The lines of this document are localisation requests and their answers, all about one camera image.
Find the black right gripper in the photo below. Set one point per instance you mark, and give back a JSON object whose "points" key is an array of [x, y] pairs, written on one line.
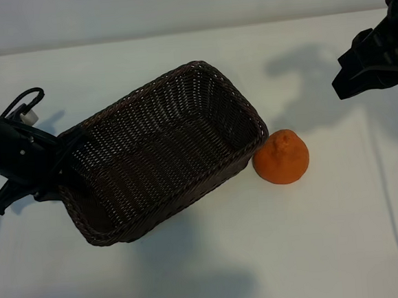
{"points": [[396, 33]]}

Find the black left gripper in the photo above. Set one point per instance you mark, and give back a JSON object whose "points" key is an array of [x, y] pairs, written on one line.
{"points": [[16, 153]]}

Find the orange with knobby top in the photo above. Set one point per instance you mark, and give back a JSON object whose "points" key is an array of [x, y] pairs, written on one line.
{"points": [[282, 159]]}

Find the dark brown wicker basket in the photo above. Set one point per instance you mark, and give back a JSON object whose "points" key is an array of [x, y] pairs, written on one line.
{"points": [[164, 151]]}

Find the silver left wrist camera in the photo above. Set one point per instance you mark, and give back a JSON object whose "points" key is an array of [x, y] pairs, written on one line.
{"points": [[29, 118]]}

